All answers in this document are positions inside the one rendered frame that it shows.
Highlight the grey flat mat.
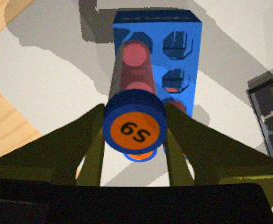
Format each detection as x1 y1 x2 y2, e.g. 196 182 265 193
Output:
0 0 273 187

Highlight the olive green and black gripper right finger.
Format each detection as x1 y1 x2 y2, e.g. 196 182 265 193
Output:
165 103 273 208

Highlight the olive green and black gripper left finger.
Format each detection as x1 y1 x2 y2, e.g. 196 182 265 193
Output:
0 103 105 186

